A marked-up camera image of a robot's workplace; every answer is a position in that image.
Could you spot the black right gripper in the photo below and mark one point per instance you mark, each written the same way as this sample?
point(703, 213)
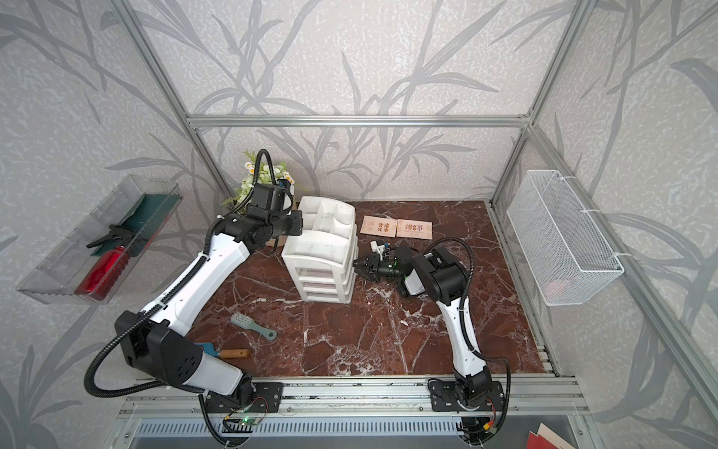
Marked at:
point(372, 268)

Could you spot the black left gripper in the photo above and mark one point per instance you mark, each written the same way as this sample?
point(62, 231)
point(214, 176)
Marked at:
point(297, 216)

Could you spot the beige postcard red characters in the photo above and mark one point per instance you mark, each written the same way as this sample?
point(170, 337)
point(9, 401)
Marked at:
point(379, 226)

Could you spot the white plastic drawer organizer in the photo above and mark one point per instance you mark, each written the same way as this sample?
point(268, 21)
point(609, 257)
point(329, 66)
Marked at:
point(320, 260)

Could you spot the beige postcard everything ok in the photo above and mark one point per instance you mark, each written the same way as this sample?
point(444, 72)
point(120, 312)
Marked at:
point(411, 229)

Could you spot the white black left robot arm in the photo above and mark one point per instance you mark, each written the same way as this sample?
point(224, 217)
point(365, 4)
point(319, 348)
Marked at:
point(154, 340)

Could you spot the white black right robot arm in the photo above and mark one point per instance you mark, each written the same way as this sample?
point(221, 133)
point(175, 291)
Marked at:
point(441, 276)

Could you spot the green white artificial flowers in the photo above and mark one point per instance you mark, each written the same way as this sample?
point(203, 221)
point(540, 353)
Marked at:
point(260, 171)

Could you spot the green hair brush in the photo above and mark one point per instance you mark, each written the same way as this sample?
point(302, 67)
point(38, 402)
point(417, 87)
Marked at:
point(245, 322)

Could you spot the green card in tray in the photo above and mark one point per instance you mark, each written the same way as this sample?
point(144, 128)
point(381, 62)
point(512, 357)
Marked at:
point(150, 213)

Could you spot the small wooden block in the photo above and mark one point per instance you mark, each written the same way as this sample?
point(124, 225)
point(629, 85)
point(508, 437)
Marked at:
point(234, 353)

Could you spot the blue garden hand rake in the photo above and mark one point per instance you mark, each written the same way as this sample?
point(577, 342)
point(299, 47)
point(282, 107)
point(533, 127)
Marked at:
point(209, 349)

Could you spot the black clamp in tray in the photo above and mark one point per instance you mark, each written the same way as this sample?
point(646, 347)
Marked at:
point(119, 237)

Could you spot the red brush in tray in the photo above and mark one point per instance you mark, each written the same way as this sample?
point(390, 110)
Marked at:
point(104, 274)

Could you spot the red paper at bottom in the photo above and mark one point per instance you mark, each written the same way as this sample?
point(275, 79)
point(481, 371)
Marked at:
point(546, 438)

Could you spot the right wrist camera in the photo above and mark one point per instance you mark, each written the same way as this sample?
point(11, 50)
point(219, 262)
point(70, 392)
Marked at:
point(380, 248)

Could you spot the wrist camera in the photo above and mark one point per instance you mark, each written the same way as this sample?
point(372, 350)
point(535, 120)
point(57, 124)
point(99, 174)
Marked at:
point(270, 200)
point(380, 248)

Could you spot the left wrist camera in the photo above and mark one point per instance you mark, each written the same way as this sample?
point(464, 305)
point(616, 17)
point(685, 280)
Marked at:
point(270, 200)

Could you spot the aluminium frame rail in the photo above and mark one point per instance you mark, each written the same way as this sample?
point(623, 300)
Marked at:
point(452, 121)

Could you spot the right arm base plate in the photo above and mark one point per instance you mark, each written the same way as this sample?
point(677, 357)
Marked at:
point(446, 396)

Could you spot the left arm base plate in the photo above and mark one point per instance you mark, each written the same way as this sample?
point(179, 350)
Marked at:
point(262, 397)

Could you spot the clear wall-mounted tray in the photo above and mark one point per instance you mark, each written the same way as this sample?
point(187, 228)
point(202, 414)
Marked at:
point(91, 263)

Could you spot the white wire mesh basket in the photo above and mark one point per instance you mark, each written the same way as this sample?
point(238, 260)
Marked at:
point(569, 257)

